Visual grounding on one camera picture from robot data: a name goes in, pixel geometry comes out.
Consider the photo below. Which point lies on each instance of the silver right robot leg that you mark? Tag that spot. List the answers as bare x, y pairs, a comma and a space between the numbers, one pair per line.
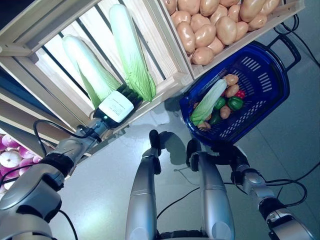
212, 195

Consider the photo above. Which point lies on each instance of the wooden potato crate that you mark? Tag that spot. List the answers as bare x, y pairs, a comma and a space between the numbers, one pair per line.
277, 21

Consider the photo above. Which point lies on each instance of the black left robot foot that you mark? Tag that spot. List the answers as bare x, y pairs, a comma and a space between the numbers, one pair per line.
154, 140

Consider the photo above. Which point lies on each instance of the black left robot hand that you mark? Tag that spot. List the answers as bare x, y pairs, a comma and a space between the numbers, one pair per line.
115, 107

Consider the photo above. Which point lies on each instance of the purple white onion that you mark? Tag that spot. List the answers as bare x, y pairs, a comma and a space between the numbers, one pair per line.
26, 152
10, 160
8, 142
37, 158

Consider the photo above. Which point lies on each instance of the black robot foot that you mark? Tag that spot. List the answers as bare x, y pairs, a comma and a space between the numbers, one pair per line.
154, 140
192, 150

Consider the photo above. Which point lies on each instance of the blue plastic shopping basket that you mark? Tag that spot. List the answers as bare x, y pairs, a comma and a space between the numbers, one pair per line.
262, 100

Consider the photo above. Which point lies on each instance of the black right robot foot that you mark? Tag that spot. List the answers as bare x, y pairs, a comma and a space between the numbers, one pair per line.
192, 150

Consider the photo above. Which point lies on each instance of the wooden slatted cabbage crate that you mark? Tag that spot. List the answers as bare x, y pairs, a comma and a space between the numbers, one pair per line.
97, 25

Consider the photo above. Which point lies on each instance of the wooden display stand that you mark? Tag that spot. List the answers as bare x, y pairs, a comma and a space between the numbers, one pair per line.
37, 100

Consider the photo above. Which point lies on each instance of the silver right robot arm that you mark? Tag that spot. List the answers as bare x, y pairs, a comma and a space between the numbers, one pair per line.
260, 190

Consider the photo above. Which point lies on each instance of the red bell pepper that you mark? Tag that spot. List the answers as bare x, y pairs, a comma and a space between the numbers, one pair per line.
240, 93

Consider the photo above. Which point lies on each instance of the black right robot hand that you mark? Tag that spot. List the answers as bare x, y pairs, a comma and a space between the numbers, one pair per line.
237, 156

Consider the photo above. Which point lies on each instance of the wooden onion crate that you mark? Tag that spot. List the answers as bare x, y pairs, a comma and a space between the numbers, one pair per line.
15, 128

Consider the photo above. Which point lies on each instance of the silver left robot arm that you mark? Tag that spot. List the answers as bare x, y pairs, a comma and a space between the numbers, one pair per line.
25, 190

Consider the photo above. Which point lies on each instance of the napa cabbage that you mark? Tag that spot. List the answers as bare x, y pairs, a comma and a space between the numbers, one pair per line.
210, 100
127, 50
85, 65

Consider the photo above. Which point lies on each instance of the brown plastic potato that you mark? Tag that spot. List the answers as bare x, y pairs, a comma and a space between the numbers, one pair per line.
231, 79
210, 6
181, 16
268, 5
202, 55
225, 111
170, 5
216, 46
186, 36
241, 30
232, 90
257, 21
205, 125
198, 20
205, 35
235, 12
226, 30
251, 8
218, 15
188, 3

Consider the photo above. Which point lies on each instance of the green bell pepper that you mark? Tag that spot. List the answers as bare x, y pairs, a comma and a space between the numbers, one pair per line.
215, 119
235, 103
220, 102

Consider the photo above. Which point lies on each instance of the black robot pelvis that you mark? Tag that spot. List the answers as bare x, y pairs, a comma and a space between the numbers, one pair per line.
182, 236

